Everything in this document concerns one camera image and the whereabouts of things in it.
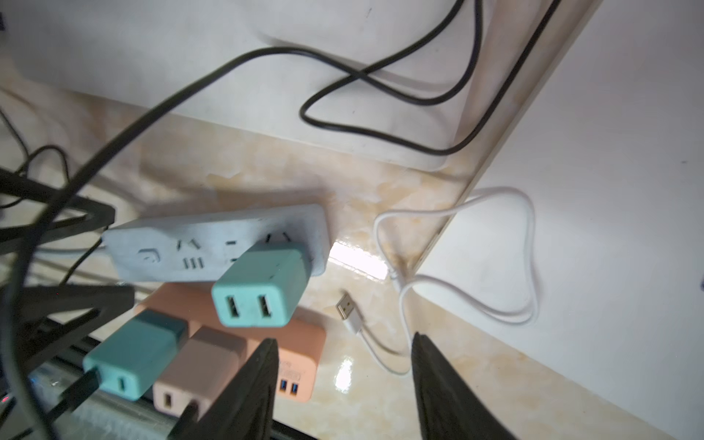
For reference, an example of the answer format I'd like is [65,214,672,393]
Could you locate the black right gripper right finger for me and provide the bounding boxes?
[411,333,514,439]

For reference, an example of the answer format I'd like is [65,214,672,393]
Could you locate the white usb cable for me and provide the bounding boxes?
[335,186,540,378]

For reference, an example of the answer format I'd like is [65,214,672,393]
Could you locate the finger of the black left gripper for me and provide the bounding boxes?
[18,284,136,374]
[1,169,116,255]

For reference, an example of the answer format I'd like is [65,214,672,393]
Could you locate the grey power strip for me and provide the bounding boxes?
[102,205,331,282]

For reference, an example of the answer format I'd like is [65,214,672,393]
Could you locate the black charging cable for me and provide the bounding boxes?
[0,0,565,440]

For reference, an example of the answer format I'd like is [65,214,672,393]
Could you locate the right white laptop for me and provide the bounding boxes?
[416,1,703,439]

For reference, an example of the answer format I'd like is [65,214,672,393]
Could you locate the teal charger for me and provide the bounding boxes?
[211,243,312,328]
[82,309,188,402]

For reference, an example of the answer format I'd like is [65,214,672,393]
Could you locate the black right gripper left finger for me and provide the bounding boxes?
[181,338,279,439]

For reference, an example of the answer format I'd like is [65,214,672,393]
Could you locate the orange power strip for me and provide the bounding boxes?
[134,282,326,403]

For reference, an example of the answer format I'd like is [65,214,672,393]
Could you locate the centre silver laptop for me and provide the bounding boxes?
[1,1,493,171]

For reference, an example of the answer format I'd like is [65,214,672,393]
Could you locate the pink charger on orange strip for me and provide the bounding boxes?
[152,327,247,417]

